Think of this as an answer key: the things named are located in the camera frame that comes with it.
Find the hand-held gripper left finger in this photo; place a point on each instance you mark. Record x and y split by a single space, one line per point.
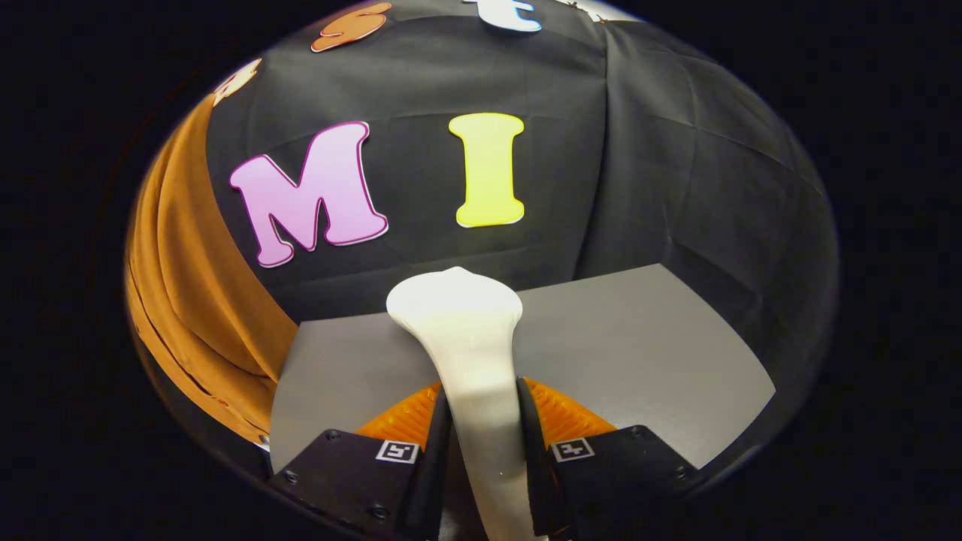
353 473

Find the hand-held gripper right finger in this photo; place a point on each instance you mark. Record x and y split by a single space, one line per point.
616 473

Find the white garment steamer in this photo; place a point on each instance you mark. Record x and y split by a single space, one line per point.
473 361

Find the orange button-up shirt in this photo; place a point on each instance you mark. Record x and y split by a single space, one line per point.
195 300

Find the grey table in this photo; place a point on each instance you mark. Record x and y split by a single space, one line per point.
639 353

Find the black backdrop cloth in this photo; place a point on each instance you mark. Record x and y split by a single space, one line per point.
676 188

